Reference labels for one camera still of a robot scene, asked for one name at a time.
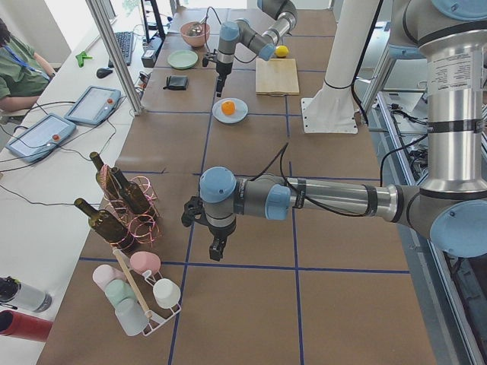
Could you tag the light blue plate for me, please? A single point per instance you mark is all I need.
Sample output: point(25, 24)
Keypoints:
point(241, 111)

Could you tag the grey blue cup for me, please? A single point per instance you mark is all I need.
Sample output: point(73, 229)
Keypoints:
point(131, 317)

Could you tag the pink cup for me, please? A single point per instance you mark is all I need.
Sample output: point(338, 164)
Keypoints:
point(143, 261)
point(104, 274)

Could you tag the black computer monitor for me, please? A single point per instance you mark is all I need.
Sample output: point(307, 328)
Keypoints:
point(153, 29)

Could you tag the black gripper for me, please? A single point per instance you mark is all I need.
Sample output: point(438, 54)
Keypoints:
point(220, 232)
point(224, 68)

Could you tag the metal ice scoop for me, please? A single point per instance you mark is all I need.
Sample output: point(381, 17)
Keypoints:
point(196, 29)

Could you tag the mint green cup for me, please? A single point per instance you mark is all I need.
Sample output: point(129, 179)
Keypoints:
point(118, 290)

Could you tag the white wire cup rack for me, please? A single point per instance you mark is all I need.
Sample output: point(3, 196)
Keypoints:
point(156, 320)

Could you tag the dark wine bottle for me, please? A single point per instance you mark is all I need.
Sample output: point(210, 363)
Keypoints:
point(106, 225)
point(107, 184)
point(132, 194)

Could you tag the black computer mouse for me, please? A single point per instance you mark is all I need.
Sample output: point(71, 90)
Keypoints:
point(103, 72)

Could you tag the light green plate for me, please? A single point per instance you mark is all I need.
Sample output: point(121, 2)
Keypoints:
point(182, 59)

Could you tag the black keyboard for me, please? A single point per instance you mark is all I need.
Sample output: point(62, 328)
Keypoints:
point(125, 41)

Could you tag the aluminium frame post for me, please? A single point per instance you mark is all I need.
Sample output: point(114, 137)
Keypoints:
point(102, 22)

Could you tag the pink bowl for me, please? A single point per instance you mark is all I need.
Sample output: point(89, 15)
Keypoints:
point(195, 42)

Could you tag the dark grey folded cloth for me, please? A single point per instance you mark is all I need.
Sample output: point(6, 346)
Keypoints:
point(176, 82)

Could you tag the yellow lemon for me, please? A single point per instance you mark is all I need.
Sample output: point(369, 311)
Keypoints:
point(281, 51)

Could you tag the wooden cutting board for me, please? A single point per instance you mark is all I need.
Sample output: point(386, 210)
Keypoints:
point(277, 77)

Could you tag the person in green shirt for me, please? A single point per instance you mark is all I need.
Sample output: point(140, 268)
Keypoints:
point(24, 73)

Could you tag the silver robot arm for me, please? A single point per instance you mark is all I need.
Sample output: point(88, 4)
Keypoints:
point(262, 45)
point(449, 207)

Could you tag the blue teach pendant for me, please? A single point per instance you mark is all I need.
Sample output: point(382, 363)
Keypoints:
point(94, 105)
point(41, 138)

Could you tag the white cup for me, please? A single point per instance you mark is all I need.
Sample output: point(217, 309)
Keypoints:
point(166, 293)

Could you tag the grey water bottle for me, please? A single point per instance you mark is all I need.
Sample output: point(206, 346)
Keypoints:
point(18, 295)

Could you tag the red bottle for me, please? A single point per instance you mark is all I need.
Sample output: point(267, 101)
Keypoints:
point(20, 325)

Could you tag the copper wire bottle rack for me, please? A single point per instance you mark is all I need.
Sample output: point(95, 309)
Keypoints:
point(143, 227)

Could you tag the orange fruit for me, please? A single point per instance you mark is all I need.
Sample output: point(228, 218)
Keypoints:
point(228, 107)

